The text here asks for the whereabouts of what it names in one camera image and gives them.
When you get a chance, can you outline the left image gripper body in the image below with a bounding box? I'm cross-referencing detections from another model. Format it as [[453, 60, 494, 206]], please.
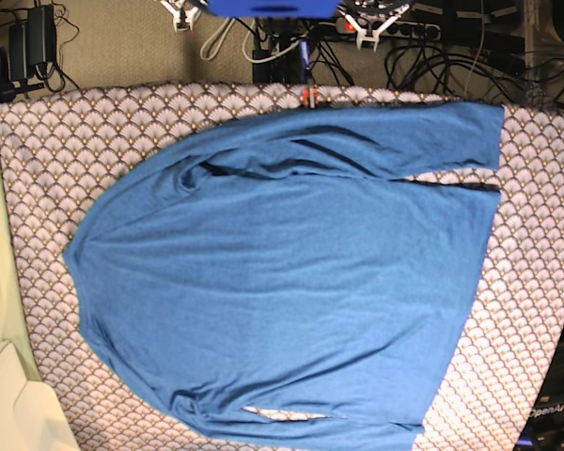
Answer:
[[159, 0, 202, 32]]

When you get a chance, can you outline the right image gripper body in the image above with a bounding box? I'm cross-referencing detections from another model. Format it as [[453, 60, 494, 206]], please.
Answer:
[[340, 0, 412, 49]]

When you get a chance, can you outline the blue long-sleeve T-shirt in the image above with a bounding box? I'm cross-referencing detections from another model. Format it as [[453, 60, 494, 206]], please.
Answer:
[[63, 102, 504, 450]]

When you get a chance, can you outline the white power strip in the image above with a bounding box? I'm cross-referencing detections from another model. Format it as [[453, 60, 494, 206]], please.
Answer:
[[334, 17, 442, 40]]

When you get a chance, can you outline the blue box overhead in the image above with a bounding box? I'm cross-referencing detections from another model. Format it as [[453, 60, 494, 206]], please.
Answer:
[[209, 0, 339, 19]]

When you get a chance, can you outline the orange black table clamp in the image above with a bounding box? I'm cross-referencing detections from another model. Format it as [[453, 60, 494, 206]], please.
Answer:
[[300, 85, 318, 109]]

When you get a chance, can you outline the black power adapter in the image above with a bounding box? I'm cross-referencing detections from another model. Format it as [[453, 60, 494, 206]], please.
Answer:
[[8, 4, 56, 82]]

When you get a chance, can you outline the fan-patterned tablecloth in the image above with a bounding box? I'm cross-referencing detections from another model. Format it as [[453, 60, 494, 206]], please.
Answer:
[[0, 83, 564, 450]]

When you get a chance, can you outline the white plastic bin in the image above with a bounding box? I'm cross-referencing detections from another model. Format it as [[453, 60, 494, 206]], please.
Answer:
[[0, 341, 79, 450]]

